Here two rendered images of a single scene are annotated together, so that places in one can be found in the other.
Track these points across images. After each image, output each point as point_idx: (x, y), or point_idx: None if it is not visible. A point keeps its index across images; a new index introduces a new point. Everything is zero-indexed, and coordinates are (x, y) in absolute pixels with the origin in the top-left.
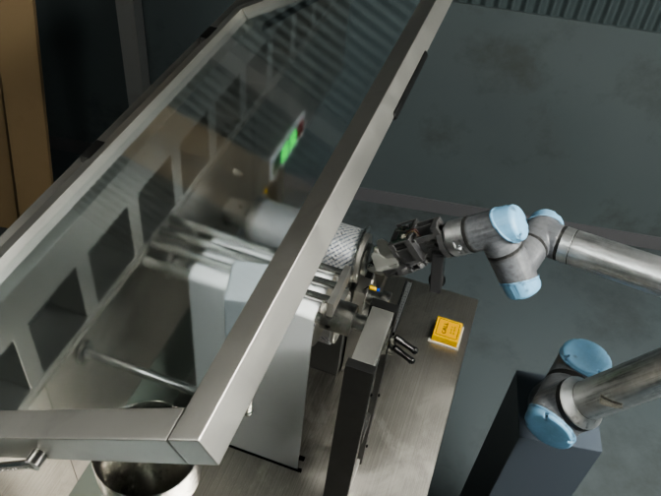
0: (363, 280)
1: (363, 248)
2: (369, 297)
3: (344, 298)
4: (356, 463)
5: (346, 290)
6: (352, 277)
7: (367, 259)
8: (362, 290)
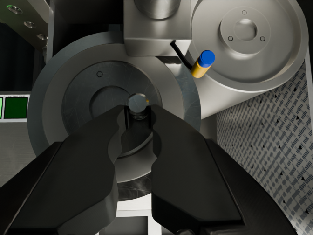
0: (143, 51)
1: (142, 176)
2: (177, 4)
3: (248, 93)
4: None
5: (208, 81)
6: (184, 105)
7: (145, 141)
8: (181, 46)
